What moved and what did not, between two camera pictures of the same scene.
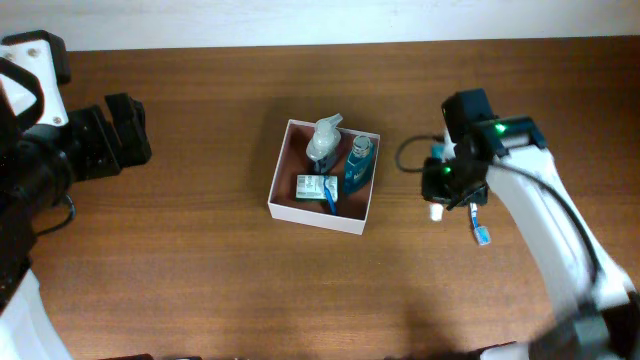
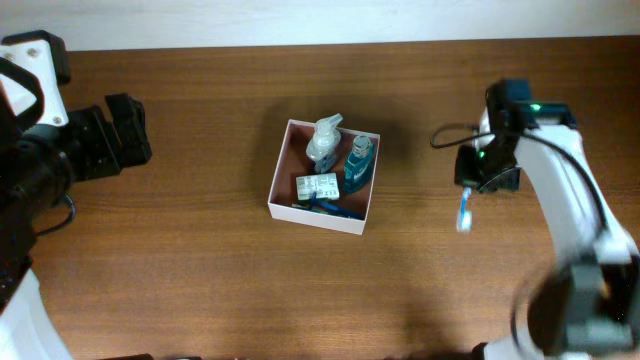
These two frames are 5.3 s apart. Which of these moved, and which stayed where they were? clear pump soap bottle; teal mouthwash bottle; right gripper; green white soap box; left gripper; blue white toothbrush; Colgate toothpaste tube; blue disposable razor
Moved: right gripper; blue white toothbrush; Colgate toothpaste tube; blue disposable razor
Stayed: teal mouthwash bottle; green white soap box; left gripper; clear pump soap bottle
